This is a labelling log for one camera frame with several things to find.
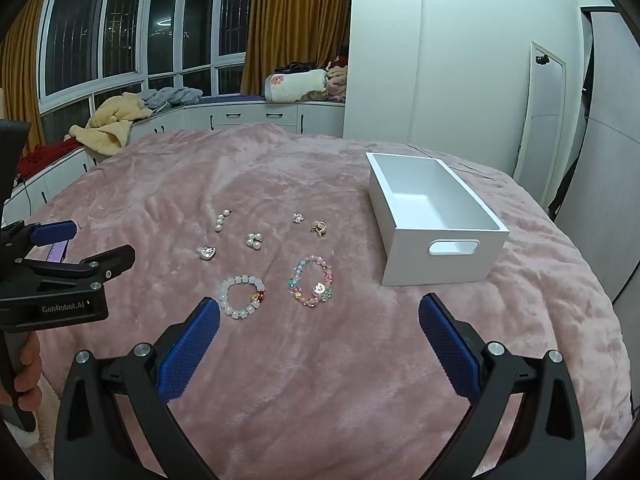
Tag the grey crumpled cloth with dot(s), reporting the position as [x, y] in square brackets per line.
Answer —
[172, 96]

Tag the white framed bay window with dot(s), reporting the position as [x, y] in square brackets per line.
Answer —
[145, 76]

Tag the black door hook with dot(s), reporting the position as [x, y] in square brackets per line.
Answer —
[541, 59]

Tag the pink fluffy blanket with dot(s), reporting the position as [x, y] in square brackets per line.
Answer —
[350, 360]

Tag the person's left hand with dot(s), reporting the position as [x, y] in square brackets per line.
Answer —
[27, 365]

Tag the white wooden box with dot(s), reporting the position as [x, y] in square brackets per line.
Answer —
[435, 260]

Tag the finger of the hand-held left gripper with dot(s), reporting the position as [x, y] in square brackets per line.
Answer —
[100, 262]
[52, 233]

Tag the silver heart pendant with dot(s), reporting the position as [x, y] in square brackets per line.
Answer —
[206, 251]

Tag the grey wardrobe door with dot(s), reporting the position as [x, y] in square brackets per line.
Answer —
[610, 160]

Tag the white window bench cabinets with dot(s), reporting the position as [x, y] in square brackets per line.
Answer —
[240, 116]

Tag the white door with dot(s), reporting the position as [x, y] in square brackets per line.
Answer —
[542, 125]

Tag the silver flower stud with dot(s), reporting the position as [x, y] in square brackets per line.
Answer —
[298, 217]

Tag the narrow mustard curtain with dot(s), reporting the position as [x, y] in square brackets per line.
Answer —
[22, 75]

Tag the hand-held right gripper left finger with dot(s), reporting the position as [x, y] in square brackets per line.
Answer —
[192, 345]

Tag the red cloth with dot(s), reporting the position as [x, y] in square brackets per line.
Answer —
[47, 152]

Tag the pearl cluster earring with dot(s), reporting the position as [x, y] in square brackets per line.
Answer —
[254, 240]

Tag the white floral pillow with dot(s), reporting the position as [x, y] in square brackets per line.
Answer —
[295, 86]

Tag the wide mustard curtain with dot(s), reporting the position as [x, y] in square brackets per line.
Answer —
[295, 20]

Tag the black cloth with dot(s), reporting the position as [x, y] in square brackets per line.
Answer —
[295, 66]

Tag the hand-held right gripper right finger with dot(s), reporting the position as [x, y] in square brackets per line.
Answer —
[447, 345]

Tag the yellow fleece blanket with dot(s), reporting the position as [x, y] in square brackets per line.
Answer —
[112, 120]

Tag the pink clothes pile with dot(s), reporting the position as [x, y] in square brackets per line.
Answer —
[337, 85]

